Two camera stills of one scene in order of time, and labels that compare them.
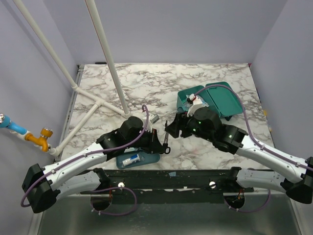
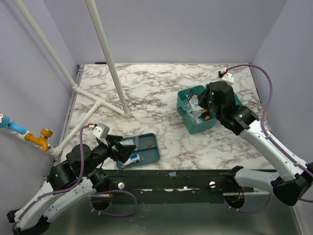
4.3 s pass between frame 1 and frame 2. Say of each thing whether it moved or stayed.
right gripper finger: moved
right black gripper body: moved
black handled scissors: moved
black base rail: stayed
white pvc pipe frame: stayed
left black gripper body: moved
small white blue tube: stayed
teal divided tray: stayed
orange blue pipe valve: stayed
